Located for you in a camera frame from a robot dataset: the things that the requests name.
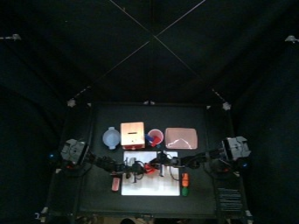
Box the red play dough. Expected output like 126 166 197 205
144 164 157 175

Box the wooden drawer box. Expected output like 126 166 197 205
118 122 145 151

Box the light blue plastic bowl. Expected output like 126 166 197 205
101 126 121 151

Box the white cutting mat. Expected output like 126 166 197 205
120 150 181 197

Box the red toy utensil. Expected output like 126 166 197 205
150 136 164 148

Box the orange toy piece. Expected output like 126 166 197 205
181 172 190 188

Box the pink square tray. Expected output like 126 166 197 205
162 127 198 151

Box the red plastic cup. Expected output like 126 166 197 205
145 129 164 147

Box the white printed label sheet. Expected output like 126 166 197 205
216 187 242 213

